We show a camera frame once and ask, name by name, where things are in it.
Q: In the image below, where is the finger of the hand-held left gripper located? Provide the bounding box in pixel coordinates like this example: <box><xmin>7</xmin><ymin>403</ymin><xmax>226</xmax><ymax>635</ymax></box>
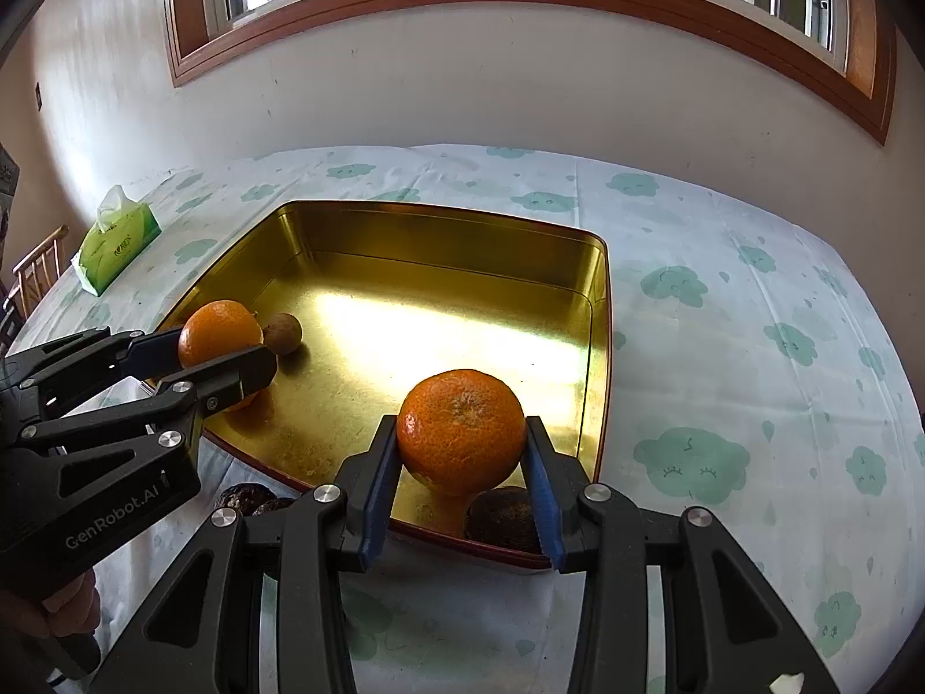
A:
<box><xmin>21</xmin><ymin>345</ymin><xmax>279</xmax><ymax>449</ymax></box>
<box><xmin>14</xmin><ymin>327</ymin><xmax>185</xmax><ymax>406</ymax></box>

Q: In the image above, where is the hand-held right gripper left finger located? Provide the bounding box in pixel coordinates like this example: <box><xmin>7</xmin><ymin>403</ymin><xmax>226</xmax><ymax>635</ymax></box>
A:
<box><xmin>90</xmin><ymin>415</ymin><xmax>400</xmax><ymax>694</ymax></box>

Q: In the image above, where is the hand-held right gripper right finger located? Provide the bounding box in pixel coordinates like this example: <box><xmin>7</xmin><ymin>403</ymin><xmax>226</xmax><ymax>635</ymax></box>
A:
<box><xmin>524</xmin><ymin>415</ymin><xmax>843</xmax><ymax>694</ymax></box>

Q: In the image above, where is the small orange mandarin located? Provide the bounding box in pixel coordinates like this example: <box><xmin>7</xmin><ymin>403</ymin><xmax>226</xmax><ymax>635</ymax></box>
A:
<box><xmin>177</xmin><ymin>300</ymin><xmax>265</xmax><ymax>371</ymax></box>

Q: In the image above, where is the small brown fruit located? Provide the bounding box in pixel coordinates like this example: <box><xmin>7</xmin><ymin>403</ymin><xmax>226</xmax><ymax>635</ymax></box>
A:
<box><xmin>261</xmin><ymin>312</ymin><xmax>304</xmax><ymax>356</ymax></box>

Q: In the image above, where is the large orange mandarin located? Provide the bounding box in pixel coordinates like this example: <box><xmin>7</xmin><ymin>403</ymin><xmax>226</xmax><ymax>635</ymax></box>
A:
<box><xmin>396</xmin><ymin>368</ymin><xmax>528</xmax><ymax>497</ymax></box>

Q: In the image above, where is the red and gold tin box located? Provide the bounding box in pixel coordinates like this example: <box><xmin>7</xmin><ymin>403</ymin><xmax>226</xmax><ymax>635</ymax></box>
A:
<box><xmin>140</xmin><ymin>200</ymin><xmax>614</xmax><ymax>571</ymax></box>

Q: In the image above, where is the person's left hand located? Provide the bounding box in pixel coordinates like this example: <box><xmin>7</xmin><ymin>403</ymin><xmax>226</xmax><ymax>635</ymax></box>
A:
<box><xmin>0</xmin><ymin>570</ymin><xmax>100</xmax><ymax>641</ymax></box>

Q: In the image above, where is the green tissue pack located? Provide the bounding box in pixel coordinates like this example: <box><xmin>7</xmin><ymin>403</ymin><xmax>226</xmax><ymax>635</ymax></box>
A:
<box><xmin>71</xmin><ymin>184</ymin><xmax>162</xmax><ymax>297</ymax></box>

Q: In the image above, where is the light wooden chair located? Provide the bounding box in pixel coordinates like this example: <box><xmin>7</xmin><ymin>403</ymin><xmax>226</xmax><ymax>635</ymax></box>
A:
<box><xmin>0</xmin><ymin>226</ymin><xmax>71</xmax><ymax>326</ymax></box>

